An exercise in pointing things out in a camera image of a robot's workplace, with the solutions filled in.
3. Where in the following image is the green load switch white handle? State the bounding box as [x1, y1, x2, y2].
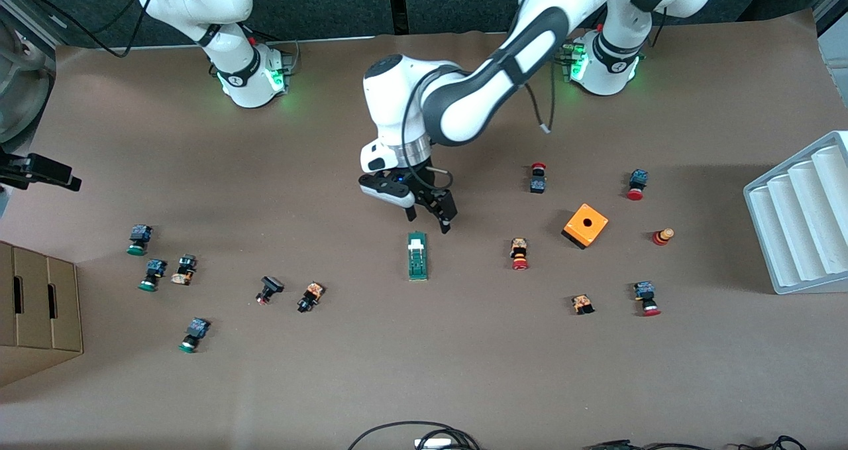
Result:
[407, 231, 429, 281]

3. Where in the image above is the grey metal machine base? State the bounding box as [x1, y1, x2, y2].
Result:
[0, 19, 57, 147]

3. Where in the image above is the green push button blue block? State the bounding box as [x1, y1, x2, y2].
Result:
[127, 225, 154, 256]
[178, 317, 211, 354]
[138, 258, 168, 292]

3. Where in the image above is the black button orange block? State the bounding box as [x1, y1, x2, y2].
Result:
[297, 282, 325, 313]
[170, 254, 197, 286]

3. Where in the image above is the brown cardboard box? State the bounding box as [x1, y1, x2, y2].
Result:
[0, 241, 83, 388]

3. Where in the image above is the brown paper table cover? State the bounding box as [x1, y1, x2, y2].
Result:
[0, 9, 848, 450]

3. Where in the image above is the black square red button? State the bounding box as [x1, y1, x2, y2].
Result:
[255, 276, 286, 306]

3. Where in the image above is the white grey ridged tray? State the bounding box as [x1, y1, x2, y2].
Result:
[743, 131, 848, 296]

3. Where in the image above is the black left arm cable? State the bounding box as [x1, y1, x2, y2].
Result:
[525, 82, 555, 135]

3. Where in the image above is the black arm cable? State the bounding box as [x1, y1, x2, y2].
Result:
[525, 82, 555, 135]
[0, 0, 156, 60]

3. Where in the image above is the orange button enclosure box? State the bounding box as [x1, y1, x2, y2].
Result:
[561, 203, 610, 251]

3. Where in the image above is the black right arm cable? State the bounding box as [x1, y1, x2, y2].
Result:
[0, 0, 156, 60]

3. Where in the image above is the grey aluminium frame rail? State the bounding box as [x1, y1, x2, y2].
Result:
[0, 0, 66, 48]

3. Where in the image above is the black cable loop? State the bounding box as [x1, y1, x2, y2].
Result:
[348, 422, 481, 450]

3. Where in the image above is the black cable bundle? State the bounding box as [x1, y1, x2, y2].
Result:
[583, 435, 810, 450]

